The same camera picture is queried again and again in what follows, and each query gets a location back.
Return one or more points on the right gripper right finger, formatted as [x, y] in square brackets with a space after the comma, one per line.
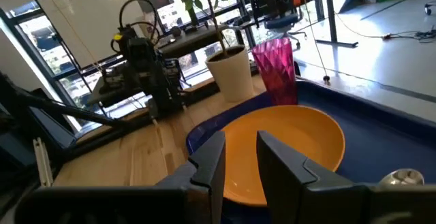
[293, 190]

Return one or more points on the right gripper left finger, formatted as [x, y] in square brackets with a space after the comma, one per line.
[207, 176]

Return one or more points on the orange plate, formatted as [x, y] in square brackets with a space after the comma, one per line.
[289, 132]

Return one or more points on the red faceted plastic cup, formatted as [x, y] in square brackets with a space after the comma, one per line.
[276, 71]

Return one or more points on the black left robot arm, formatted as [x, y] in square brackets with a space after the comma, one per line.
[136, 53]

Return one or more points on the blue plastic tray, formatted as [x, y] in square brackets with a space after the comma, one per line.
[374, 142]

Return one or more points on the grey desk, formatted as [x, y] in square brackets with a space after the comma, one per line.
[190, 42]

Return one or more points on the green plant in white pot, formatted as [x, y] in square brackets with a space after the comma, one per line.
[231, 77]

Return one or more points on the white roller blind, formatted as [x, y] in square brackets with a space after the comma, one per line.
[95, 19]

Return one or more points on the blue office chair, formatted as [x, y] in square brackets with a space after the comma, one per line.
[281, 21]

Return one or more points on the desk with black legs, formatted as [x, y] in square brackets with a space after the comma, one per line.
[329, 13]

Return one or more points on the black chair caster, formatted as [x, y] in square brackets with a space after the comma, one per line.
[428, 10]

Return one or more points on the silver aluminium bracket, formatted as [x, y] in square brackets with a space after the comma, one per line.
[42, 162]

